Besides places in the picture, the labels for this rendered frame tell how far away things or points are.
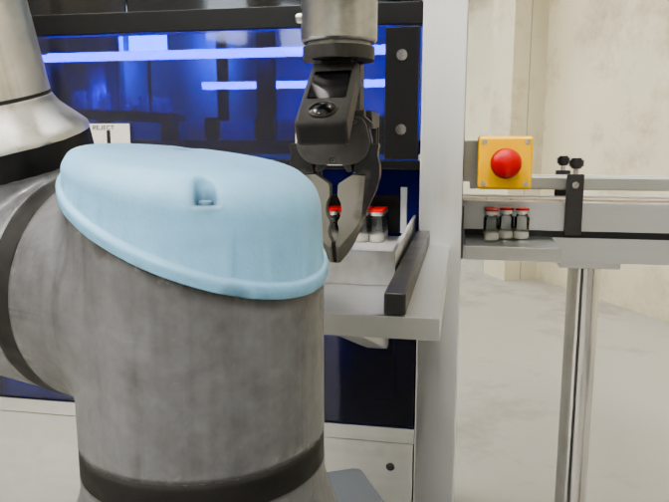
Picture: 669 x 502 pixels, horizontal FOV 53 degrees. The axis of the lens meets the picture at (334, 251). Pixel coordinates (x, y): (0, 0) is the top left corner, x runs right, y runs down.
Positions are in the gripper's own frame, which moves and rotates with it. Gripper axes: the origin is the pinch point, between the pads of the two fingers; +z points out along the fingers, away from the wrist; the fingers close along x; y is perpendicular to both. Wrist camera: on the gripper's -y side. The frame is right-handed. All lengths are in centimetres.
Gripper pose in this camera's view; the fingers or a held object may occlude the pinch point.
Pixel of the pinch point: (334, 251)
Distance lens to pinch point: 67.6
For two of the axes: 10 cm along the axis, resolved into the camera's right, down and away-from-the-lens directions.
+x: -9.8, -0.3, 1.9
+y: 1.9, -1.5, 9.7
